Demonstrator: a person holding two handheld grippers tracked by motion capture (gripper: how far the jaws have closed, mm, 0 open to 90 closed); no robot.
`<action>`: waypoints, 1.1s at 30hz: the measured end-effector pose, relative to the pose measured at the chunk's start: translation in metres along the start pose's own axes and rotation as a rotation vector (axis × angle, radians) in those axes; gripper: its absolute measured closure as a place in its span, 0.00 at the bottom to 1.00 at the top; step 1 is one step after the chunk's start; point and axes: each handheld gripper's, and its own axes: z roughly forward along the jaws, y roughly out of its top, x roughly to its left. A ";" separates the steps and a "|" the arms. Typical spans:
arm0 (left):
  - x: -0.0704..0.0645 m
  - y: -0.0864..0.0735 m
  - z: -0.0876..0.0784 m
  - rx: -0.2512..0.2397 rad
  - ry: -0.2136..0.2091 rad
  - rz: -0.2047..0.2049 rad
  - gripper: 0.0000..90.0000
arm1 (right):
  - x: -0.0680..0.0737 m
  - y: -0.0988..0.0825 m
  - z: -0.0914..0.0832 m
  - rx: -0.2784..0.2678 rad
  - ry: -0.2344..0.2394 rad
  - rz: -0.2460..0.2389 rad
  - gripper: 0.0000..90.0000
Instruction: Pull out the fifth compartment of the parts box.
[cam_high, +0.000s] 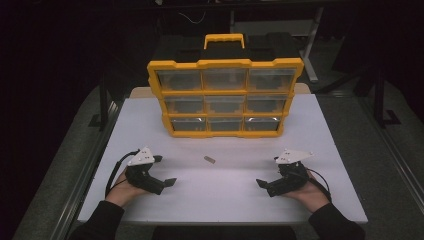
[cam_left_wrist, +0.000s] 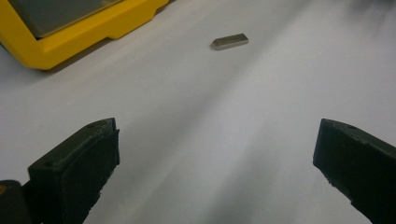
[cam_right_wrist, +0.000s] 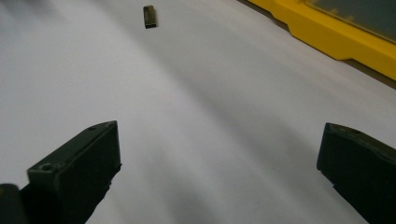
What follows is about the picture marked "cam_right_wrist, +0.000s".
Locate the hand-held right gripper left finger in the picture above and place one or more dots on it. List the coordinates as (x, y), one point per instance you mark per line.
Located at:
(74, 174)

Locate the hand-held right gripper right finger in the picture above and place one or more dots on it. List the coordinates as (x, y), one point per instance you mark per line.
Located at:
(361, 168)

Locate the yellow and black organizer cabinet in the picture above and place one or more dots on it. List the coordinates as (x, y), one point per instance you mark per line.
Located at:
(336, 34)

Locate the small dark metal piece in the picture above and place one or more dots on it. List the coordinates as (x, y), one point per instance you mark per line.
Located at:
(150, 18)

